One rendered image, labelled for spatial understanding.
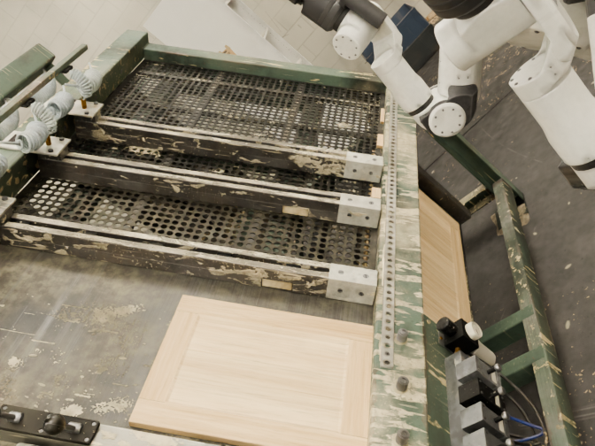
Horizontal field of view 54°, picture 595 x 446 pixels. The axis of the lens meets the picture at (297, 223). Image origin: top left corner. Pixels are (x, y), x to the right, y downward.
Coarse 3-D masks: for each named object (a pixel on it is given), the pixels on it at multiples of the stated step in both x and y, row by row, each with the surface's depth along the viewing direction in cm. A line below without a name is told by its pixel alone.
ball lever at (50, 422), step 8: (48, 416) 103; (56, 416) 103; (48, 424) 102; (56, 424) 102; (64, 424) 103; (72, 424) 113; (80, 424) 113; (48, 432) 102; (56, 432) 102; (72, 432) 112
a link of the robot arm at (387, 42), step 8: (384, 24) 122; (392, 24) 123; (384, 32) 124; (392, 32) 123; (376, 40) 127; (384, 40) 125; (392, 40) 123; (400, 40) 124; (376, 48) 127; (384, 48) 126; (392, 48) 123; (400, 48) 123; (376, 56) 127; (384, 56) 125; (392, 56) 122; (400, 56) 123; (376, 64) 125; (384, 64) 122; (392, 64) 122; (376, 72) 124; (384, 72) 123
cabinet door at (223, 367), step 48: (192, 336) 138; (240, 336) 140; (288, 336) 141; (336, 336) 142; (144, 384) 126; (192, 384) 128; (240, 384) 129; (288, 384) 130; (336, 384) 131; (192, 432) 118; (240, 432) 119; (288, 432) 120; (336, 432) 121
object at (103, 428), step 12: (0, 432) 113; (12, 432) 113; (108, 432) 114; (120, 432) 115; (132, 432) 115; (144, 432) 115; (36, 444) 114; (48, 444) 114; (60, 444) 113; (72, 444) 112; (96, 444) 112; (108, 444) 112; (120, 444) 113; (132, 444) 113; (144, 444) 113; (156, 444) 113; (168, 444) 113; (180, 444) 114; (192, 444) 114; (204, 444) 114
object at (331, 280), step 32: (0, 224) 156; (32, 224) 159; (64, 224) 158; (96, 256) 157; (128, 256) 156; (160, 256) 154; (192, 256) 152; (224, 256) 154; (256, 256) 154; (320, 288) 153; (352, 288) 151
